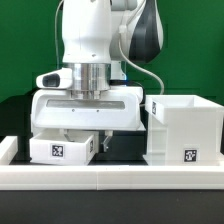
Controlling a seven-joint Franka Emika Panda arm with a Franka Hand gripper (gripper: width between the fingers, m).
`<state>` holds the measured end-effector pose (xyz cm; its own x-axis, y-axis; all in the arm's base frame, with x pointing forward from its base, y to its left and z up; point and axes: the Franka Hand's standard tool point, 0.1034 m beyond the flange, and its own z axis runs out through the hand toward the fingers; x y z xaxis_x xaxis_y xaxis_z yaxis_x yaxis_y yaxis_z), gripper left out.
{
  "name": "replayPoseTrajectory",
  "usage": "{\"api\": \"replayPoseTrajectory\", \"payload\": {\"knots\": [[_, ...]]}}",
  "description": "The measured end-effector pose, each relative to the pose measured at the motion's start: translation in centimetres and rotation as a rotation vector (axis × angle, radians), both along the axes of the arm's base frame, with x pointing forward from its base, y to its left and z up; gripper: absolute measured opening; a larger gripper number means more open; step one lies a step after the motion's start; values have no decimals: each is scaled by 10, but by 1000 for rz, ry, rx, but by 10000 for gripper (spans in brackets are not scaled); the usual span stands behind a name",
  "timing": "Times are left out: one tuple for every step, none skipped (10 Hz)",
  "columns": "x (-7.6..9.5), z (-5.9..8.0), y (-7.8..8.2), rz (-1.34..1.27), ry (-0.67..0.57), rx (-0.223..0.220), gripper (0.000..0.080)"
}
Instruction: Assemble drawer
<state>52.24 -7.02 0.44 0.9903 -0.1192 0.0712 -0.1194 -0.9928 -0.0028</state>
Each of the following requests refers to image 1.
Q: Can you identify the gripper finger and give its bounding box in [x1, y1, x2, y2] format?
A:
[60, 129, 76, 142]
[101, 130, 113, 152]

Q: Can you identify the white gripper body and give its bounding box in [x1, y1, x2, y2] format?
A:
[31, 86, 143, 131]

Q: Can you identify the white drawer tray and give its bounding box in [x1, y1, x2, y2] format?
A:
[30, 129, 99, 166]

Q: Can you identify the white drawer cabinet box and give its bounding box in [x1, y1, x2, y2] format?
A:
[144, 95, 224, 166]

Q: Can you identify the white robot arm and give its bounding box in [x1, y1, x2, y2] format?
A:
[30, 0, 163, 154]

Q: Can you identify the marker sheet on table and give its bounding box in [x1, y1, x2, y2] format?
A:
[138, 122, 146, 131]

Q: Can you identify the white U-shaped table fence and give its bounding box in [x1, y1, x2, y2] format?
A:
[0, 136, 224, 190]

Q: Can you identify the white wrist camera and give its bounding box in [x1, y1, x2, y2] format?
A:
[36, 68, 73, 89]

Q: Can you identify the white thin cable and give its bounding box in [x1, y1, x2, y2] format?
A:
[117, 0, 166, 96]

